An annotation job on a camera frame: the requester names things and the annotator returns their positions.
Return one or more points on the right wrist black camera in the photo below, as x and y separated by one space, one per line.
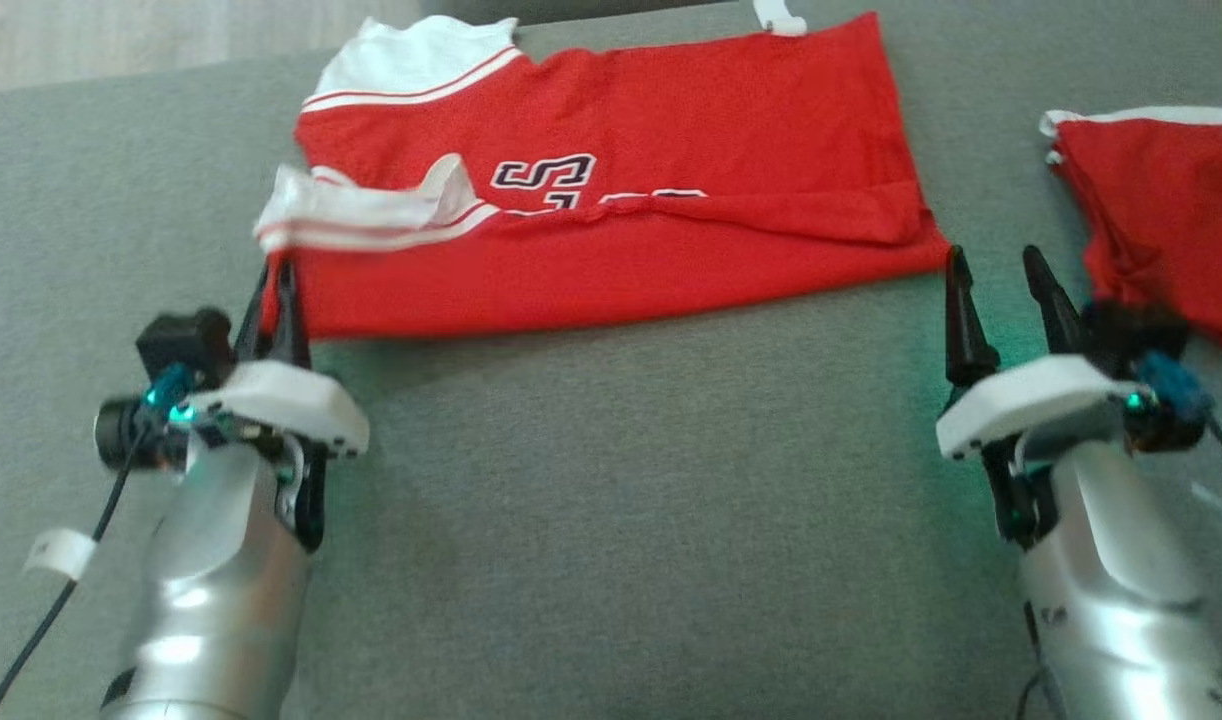
1121 330

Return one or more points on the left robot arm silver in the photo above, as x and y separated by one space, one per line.
211 620

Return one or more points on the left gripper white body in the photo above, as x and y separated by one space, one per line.
281 400

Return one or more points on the wrist black camera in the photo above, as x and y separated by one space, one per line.
1121 330
181 345

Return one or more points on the large grey chaise cushion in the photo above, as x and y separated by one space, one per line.
621 520

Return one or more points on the red white numbered jersey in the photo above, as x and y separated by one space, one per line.
721 130

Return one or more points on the right wrist blue connector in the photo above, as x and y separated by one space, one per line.
1176 385

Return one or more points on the wrist blue connector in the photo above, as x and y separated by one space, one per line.
1176 385
169 388

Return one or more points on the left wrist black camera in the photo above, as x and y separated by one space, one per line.
181 345

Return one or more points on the left wrist blue connector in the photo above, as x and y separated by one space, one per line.
169 388

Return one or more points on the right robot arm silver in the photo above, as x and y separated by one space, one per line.
1111 600

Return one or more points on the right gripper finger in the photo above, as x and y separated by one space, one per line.
1056 315
969 340

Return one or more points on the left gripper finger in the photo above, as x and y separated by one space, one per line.
254 335
289 330

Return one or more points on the red white-trimmed shorts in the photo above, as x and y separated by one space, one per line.
1161 220

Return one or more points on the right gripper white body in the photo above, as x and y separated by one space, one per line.
1041 400

